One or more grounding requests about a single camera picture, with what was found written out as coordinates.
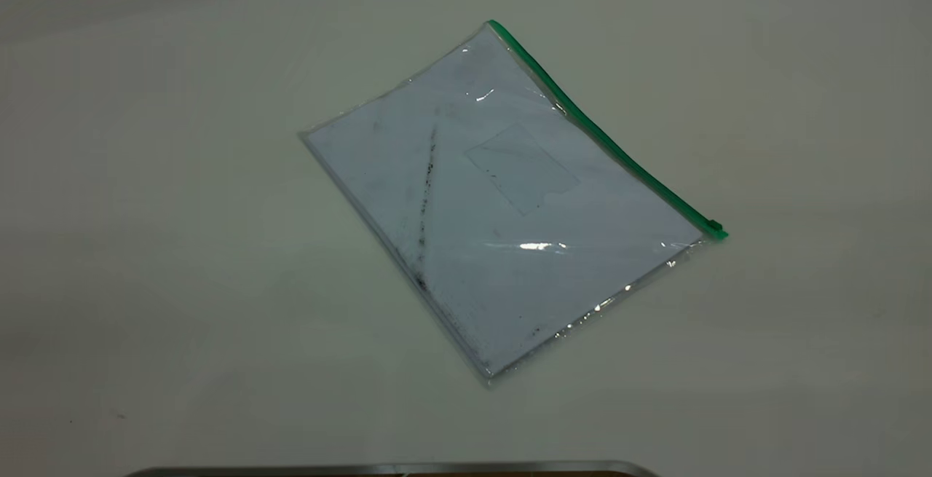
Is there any clear plastic zipper bag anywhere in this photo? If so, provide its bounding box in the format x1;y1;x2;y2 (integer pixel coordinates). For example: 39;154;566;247
299;19;729;389

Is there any white paper sheet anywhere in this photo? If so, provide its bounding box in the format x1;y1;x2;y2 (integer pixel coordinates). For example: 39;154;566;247
306;29;704;377

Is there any grey metal frame edge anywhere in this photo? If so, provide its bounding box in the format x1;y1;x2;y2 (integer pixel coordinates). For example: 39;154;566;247
124;460;660;477

